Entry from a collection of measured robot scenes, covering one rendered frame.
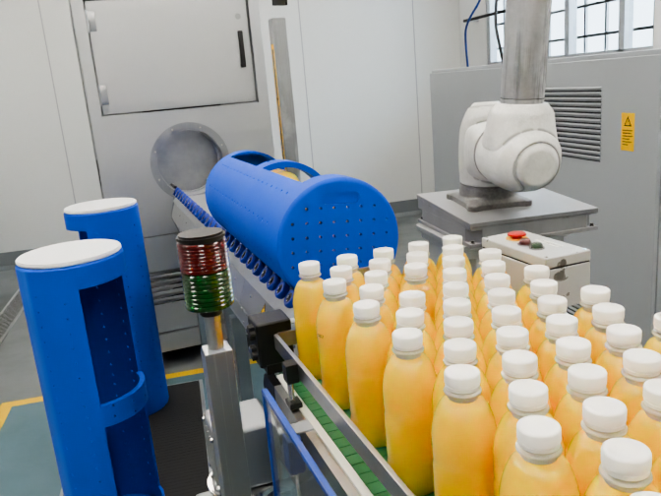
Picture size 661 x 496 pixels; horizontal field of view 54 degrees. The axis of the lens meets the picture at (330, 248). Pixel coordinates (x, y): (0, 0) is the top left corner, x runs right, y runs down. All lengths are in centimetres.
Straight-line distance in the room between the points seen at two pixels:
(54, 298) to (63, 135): 471
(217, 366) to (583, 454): 46
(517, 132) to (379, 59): 524
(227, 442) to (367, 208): 67
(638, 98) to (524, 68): 121
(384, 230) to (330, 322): 44
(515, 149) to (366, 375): 76
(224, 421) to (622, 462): 52
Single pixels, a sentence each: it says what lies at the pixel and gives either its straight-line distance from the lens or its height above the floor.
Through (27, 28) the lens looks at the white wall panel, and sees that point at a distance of 653.
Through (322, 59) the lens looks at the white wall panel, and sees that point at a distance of 658.
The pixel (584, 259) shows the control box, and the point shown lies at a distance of 126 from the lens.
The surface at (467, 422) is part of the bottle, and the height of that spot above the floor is 107.
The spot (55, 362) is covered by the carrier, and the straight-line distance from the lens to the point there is 192.
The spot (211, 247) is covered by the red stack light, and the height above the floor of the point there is 124.
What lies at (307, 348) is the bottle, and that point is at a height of 96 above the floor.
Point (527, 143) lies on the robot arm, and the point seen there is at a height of 126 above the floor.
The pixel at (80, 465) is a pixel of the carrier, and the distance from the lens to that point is 204.
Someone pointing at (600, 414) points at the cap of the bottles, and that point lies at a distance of 66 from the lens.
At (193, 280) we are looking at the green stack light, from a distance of 84.
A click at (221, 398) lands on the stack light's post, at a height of 103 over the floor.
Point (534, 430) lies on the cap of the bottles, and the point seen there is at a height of 112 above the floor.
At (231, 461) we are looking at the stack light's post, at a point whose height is 94.
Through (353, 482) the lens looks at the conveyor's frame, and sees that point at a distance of 94.
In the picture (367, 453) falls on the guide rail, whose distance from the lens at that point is 87.
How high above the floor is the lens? 143
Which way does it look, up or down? 14 degrees down
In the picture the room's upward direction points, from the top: 5 degrees counter-clockwise
